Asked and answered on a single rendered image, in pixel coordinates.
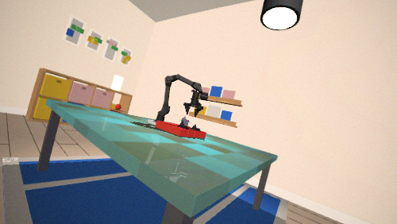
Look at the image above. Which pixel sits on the grey micro servo with orange cable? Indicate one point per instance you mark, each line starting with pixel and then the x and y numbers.
pixel 185 121

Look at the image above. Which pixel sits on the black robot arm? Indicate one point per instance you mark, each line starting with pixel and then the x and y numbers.
pixel 168 82

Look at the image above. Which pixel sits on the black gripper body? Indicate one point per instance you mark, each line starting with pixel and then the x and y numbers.
pixel 194 102

